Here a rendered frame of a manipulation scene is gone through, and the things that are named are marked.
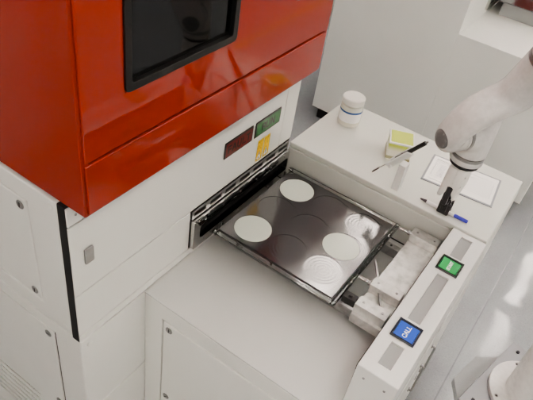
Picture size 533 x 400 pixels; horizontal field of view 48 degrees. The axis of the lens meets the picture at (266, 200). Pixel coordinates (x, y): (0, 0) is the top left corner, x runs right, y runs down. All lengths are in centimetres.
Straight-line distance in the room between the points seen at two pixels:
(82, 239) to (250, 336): 47
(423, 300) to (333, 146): 59
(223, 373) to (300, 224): 44
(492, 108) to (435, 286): 43
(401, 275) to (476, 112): 46
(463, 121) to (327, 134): 56
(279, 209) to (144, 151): 61
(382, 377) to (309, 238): 46
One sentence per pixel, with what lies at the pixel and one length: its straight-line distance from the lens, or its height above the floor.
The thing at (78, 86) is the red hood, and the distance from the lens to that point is 93.
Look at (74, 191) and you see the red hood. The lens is 107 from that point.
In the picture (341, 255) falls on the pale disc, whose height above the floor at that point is 90.
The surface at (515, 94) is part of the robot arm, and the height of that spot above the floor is 139.
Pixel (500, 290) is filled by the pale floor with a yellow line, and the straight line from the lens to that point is 302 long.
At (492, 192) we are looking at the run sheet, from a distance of 182.
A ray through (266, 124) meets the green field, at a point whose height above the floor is 110.
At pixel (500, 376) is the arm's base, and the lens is 148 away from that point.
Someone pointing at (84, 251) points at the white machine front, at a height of 109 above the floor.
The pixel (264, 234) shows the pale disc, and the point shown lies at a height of 90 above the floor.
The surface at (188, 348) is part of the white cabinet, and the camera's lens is 152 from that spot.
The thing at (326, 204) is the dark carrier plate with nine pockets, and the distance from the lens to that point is 168.
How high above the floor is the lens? 196
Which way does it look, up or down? 40 degrees down
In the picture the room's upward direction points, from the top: 10 degrees clockwise
